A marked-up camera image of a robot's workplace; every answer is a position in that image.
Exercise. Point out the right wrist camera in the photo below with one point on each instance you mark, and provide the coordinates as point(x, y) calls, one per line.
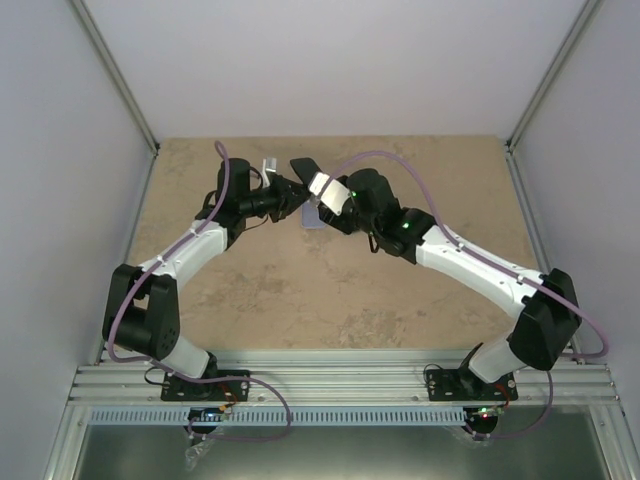
point(329, 192)

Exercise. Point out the aluminium frame post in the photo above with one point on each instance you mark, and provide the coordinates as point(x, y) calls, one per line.
point(88, 24)
point(585, 16)

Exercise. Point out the lavender phone case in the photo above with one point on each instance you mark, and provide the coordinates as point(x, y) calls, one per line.
point(310, 218)

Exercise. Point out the circuit board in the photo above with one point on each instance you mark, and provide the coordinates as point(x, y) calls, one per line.
point(487, 411)
point(210, 414)

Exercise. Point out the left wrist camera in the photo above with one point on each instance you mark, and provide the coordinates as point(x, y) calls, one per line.
point(268, 170)

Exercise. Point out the right circuit board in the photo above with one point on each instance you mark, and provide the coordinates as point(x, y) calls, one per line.
point(487, 411)

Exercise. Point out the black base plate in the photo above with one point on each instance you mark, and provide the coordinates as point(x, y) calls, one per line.
point(177, 390)
point(445, 385)

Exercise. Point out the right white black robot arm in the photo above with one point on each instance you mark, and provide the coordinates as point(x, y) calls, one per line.
point(540, 305)

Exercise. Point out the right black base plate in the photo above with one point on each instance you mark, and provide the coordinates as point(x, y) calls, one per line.
point(445, 385)

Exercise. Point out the left circuit board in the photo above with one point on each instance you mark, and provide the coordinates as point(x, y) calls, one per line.
point(210, 414)

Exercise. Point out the aluminium rail platform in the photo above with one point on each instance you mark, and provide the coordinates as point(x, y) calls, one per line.
point(341, 377)

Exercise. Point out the right aluminium frame post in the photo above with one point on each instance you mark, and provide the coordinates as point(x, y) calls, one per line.
point(585, 16)

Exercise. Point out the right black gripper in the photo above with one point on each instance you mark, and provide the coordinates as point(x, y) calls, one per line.
point(326, 216)

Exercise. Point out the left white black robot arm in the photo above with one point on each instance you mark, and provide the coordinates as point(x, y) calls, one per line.
point(142, 314)

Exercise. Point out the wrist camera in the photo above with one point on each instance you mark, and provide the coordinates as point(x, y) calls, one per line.
point(329, 192)
point(268, 170)

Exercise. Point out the left aluminium frame post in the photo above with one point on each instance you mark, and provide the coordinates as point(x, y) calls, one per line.
point(88, 24)

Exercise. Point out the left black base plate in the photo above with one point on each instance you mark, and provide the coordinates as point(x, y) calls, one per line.
point(177, 390)

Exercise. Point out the slotted grey cable duct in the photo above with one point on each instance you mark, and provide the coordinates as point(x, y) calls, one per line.
point(264, 416)

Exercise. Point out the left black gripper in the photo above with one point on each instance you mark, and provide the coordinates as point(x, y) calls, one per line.
point(286, 203)

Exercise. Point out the clear plastic bag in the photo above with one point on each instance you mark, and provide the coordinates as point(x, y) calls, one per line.
point(196, 450)

